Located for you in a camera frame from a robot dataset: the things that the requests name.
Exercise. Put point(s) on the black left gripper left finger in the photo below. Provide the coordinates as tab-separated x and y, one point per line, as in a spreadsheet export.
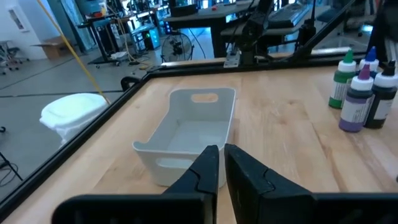
199	186

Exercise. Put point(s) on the black office desk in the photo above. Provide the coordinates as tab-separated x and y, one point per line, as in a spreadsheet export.
199	18

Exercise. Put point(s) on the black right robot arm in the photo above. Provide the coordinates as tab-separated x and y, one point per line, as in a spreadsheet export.
255	34

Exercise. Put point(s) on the black floor fan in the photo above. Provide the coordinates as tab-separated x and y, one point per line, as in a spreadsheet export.
176	48

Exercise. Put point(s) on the large blue-capped coloring bottle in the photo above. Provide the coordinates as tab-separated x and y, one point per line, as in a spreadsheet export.
370	63

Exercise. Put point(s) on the large black-capped coloring bottle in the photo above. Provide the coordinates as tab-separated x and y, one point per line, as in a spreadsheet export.
381	105

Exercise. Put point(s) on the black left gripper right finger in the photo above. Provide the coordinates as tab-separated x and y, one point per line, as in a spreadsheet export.
248	186

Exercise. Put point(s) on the grey office chair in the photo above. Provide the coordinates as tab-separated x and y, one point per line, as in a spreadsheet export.
9	53

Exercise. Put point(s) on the brown cardboard box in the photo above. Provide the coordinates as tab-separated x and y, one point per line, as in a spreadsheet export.
54	48

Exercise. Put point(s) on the computer tower with green light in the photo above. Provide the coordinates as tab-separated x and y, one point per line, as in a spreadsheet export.
146	39

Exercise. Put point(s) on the large green-capped coloring bottle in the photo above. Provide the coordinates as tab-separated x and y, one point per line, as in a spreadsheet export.
342	84

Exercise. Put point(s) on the white plastic storage bin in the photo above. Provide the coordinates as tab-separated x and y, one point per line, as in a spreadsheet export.
186	137

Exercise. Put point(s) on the white wall sign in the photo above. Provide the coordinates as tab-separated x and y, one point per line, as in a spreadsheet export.
17	18

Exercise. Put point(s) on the black aluminium table frame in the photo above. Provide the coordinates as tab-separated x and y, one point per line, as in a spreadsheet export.
186	71

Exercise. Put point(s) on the large purple-capped coloring bottle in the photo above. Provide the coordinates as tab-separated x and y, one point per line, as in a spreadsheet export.
354	112

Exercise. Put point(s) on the white lidded trash bin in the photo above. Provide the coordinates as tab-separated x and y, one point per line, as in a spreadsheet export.
71	115

